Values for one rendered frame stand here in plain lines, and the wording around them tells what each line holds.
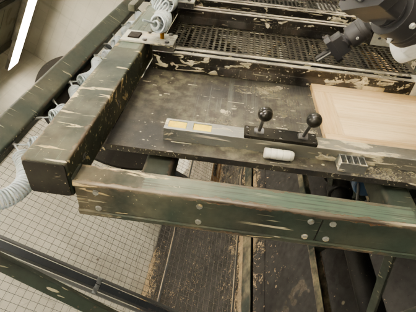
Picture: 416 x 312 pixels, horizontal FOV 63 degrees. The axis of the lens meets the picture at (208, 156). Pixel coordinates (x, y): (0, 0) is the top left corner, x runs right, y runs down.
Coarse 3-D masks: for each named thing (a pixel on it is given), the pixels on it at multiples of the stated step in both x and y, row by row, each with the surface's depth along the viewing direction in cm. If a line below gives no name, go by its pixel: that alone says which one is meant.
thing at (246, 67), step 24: (168, 48) 122; (192, 48) 127; (216, 72) 126; (240, 72) 125; (264, 72) 124; (288, 72) 123; (312, 72) 122; (336, 72) 121; (360, 72) 124; (384, 72) 124
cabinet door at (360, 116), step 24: (312, 96) 120; (336, 96) 119; (360, 96) 120; (384, 96) 121; (408, 96) 123; (336, 120) 106; (360, 120) 108; (384, 120) 109; (408, 120) 110; (384, 144) 98; (408, 144) 99
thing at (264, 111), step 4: (260, 108) 82; (264, 108) 81; (268, 108) 81; (260, 112) 82; (264, 112) 81; (268, 112) 81; (272, 112) 82; (260, 116) 82; (264, 116) 81; (268, 116) 81; (272, 116) 82; (264, 120) 82; (268, 120) 82; (260, 124) 88; (256, 128) 92; (260, 128) 89; (256, 132) 92; (260, 132) 91
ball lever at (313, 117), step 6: (312, 114) 81; (318, 114) 81; (306, 120) 82; (312, 120) 81; (318, 120) 81; (312, 126) 82; (318, 126) 82; (306, 132) 88; (300, 138) 91; (306, 138) 91
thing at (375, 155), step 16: (176, 128) 92; (192, 128) 93; (224, 128) 94; (240, 128) 95; (208, 144) 94; (224, 144) 93; (240, 144) 93; (256, 144) 92; (272, 144) 92; (288, 144) 91; (320, 144) 92; (336, 144) 93; (352, 144) 93; (368, 144) 94; (368, 160) 92; (384, 160) 91; (400, 160) 91
